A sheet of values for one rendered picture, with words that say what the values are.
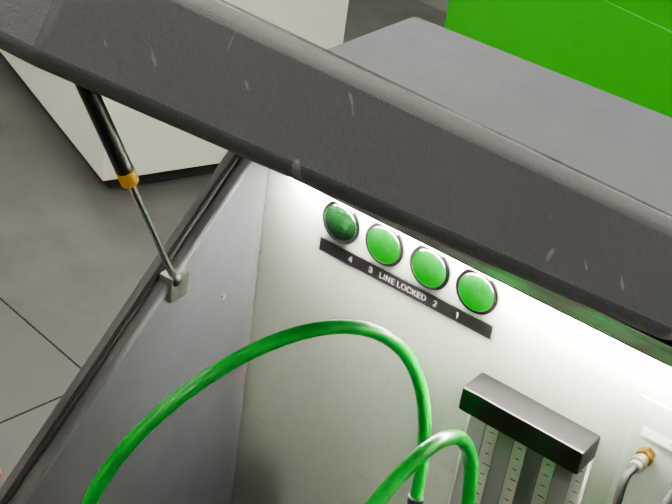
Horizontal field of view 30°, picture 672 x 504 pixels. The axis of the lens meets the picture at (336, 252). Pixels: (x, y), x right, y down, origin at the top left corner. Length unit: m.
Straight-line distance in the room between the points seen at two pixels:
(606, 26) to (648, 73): 0.20
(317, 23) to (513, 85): 2.76
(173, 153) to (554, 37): 1.28
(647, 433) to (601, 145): 0.32
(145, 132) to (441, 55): 2.62
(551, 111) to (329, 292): 0.32
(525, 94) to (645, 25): 2.24
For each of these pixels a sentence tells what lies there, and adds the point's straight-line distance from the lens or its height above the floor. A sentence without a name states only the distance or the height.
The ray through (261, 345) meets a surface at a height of 1.41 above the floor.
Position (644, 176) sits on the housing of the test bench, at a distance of 1.35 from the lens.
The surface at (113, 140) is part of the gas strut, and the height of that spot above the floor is 1.51.
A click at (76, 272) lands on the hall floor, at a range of 3.77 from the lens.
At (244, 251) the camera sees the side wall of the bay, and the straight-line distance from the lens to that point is 1.46.
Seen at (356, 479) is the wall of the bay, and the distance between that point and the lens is 1.55.
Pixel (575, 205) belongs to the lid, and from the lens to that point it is 0.39.
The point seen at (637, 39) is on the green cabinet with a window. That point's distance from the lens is 3.73.
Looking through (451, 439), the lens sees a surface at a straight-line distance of 1.13.
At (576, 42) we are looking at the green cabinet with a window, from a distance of 3.87.
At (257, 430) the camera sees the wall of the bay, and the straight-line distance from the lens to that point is 1.63.
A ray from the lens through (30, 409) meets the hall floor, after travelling 3.26.
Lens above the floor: 2.07
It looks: 31 degrees down
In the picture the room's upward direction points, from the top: 9 degrees clockwise
